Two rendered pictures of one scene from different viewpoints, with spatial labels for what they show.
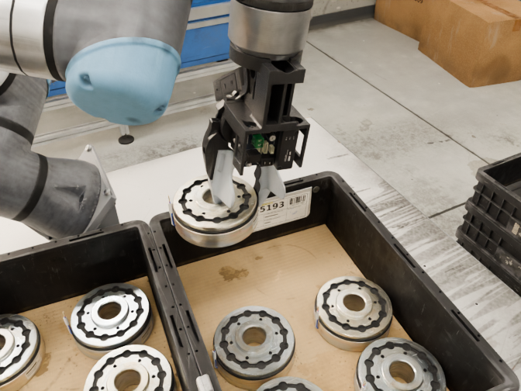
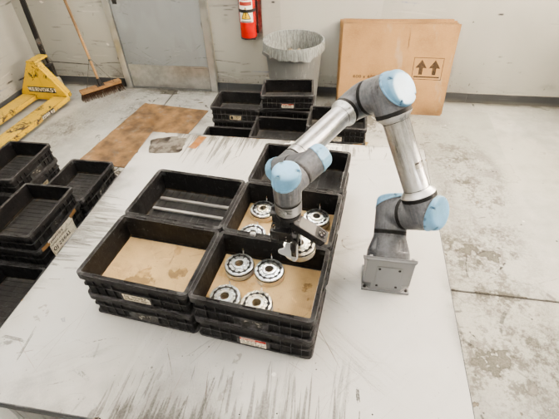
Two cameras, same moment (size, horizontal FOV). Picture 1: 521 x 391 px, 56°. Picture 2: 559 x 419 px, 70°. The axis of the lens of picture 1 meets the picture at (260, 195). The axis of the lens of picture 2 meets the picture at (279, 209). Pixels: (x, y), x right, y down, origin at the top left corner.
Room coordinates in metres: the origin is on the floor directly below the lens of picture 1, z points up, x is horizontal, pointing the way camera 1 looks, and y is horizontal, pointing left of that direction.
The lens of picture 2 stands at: (0.94, -0.66, 1.93)
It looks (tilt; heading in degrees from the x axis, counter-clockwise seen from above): 42 degrees down; 128
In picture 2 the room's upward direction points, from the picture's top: 2 degrees counter-clockwise
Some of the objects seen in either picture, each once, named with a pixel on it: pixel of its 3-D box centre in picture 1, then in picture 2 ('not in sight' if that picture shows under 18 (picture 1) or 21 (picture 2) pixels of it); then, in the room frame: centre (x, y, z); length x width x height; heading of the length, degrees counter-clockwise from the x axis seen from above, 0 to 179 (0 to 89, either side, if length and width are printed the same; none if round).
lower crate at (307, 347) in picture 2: not in sight; (264, 302); (0.38, -0.05, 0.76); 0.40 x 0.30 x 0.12; 22
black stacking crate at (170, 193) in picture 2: not in sight; (190, 208); (-0.10, 0.07, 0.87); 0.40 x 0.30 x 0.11; 22
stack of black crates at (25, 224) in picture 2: not in sight; (44, 238); (-1.08, -0.24, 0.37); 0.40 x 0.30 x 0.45; 117
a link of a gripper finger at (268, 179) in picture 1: (272, 181); (287, 252); (0.46, -0.01, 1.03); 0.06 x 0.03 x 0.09; 23
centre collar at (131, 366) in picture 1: (128, 381); not in sight; (0.30, 0.15, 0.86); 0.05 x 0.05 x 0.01
